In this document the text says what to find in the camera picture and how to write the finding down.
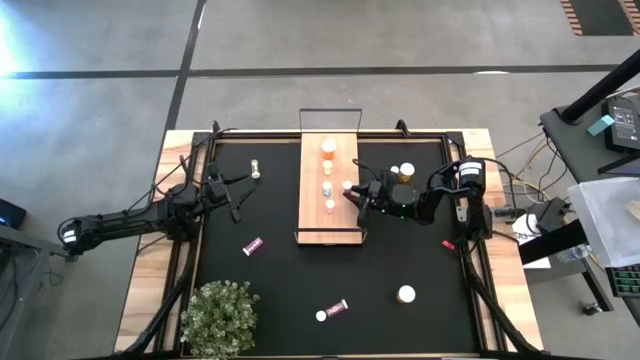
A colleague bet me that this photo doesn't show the clear plastic water bottle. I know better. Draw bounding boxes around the clear plastic water bottle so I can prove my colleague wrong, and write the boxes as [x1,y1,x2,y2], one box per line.
[556,243,592,265]

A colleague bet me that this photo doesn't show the black table mat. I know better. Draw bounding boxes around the black table mat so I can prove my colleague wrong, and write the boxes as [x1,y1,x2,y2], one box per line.
[197,141,481,356]

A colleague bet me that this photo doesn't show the black desk leg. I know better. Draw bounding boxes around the black desk leg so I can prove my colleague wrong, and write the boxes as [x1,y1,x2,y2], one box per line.
[517,219,617,312]

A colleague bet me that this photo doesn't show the dark grey side table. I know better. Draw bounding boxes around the dark grey side table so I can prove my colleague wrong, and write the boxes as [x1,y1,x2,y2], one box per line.
[538,84,640,184]

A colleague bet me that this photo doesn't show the wooden shelf black metal frame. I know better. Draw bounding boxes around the wooden shelf black metal frame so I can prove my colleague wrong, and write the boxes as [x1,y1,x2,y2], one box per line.
[293,107,367,247]

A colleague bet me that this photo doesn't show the black keyboard lit keys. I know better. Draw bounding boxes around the black keyboard lit keys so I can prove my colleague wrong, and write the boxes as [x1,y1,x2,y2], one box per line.
[603,263,640,298]

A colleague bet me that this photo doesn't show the white plastic bin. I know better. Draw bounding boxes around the white plastic bin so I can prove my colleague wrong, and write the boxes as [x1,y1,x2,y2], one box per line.
[567,177,640,269]

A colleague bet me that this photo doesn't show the black device blue light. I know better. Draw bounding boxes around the black device blue light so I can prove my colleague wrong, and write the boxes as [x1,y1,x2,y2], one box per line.
[0,198,29,231]

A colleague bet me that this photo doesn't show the teal box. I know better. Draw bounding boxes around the teal box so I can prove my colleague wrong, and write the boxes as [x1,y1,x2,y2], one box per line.
[586,113,616,137]

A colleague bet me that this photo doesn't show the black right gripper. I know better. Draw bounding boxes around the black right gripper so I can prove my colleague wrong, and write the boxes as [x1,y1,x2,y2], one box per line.
[342,180,396,229]

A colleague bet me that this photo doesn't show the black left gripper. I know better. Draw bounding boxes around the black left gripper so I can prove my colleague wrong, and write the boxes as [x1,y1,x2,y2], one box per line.
[199,162,256,225]

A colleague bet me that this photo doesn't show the black aluminium table frame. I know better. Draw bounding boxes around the black aluminium table frame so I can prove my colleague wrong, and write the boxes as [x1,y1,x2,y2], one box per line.
[119,119,544,360]

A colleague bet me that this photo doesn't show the black power brick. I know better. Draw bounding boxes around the black power brick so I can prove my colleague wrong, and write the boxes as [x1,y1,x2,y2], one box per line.
[529,197,571,234]

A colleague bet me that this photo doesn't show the green leafy potted plant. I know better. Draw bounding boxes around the green leafy potted plant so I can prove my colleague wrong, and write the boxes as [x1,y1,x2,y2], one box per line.
[179,279,261,359]

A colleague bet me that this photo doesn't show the white paper label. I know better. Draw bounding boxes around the white paper label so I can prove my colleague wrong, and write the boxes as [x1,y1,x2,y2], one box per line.
[510,224,552,271]

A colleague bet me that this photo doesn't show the black pole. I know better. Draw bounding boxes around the black pole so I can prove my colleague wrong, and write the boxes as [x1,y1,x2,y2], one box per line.
[559,48,640,125]

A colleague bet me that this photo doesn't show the black mat striped edge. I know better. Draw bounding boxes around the black mat striped edge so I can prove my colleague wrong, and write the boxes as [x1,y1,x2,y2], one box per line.
[558,0,640,37]

